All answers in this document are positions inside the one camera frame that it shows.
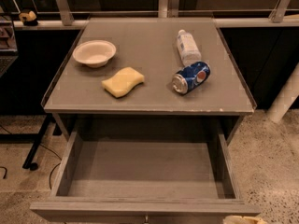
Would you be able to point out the blue pepsi can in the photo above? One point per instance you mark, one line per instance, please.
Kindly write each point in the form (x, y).
(190, 77)

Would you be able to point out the grey drawer cabinet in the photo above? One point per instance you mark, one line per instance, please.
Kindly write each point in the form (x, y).
(149, 46)

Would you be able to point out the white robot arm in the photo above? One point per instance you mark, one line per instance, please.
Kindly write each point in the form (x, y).
(265, 156)

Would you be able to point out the yellow black tape dispenser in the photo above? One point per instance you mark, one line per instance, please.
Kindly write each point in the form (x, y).
(28, 17)

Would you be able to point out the white paper bowl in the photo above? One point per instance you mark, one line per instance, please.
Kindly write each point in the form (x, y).
(95, 53)

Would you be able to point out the yellow sponge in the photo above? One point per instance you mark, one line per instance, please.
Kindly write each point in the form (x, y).
(123, 81)

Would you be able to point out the metal window frame rail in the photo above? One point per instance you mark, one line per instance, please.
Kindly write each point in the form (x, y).
(224, 13)

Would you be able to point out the black desk leg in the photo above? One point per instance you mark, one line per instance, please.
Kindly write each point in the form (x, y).
(35, 138)

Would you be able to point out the grey top drawer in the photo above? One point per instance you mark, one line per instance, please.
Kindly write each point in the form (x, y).
(158, 171)

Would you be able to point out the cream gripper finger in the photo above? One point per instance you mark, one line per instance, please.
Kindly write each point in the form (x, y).
(243, 220)

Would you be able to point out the clear plastic water bottle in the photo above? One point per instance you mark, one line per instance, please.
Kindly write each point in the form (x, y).
(187, 48)

